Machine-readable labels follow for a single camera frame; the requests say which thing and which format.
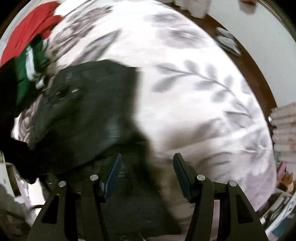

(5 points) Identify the stack of books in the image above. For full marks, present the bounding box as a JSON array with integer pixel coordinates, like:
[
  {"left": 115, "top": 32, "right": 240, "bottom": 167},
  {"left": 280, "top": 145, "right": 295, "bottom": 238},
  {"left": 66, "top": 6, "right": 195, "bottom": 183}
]
[{"left": 269, "top": 102, "right": 295, "bottom": 164}]

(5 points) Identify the black leather jacket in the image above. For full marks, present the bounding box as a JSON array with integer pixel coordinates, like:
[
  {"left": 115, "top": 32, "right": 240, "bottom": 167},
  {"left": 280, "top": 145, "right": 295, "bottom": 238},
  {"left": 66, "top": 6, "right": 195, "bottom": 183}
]
[{"left": 1, "top": 60, "right": 181, "bottom": 240}]

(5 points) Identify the red garment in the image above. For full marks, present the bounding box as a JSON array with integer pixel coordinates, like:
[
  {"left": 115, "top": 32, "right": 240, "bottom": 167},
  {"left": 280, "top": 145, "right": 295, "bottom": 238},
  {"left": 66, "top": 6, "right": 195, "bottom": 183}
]
[{"left": 1, "top": 1, "right": 63, "bottom": 65}]

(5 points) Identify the green striped jacket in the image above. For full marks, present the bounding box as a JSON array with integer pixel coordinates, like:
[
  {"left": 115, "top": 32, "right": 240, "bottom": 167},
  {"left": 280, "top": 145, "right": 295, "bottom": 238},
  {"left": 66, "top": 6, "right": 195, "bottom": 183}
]
[{"left": 16, "top": 36, "right": 51, "bottom": 108}]

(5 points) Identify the floral white bed blanket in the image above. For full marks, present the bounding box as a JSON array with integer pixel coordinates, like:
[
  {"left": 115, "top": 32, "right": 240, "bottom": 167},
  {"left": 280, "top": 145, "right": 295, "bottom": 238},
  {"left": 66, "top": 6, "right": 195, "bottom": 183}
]
[{"left": 16, "top": 1, "right": 276, "bottom": 240}]

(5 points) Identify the brown wooden bed frame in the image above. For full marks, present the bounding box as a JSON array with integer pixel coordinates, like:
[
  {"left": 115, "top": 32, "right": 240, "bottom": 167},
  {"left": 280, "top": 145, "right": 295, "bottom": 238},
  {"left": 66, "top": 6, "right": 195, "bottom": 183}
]
[{"left": 167, "top": 3, "right": 276, "bottom": 119}]

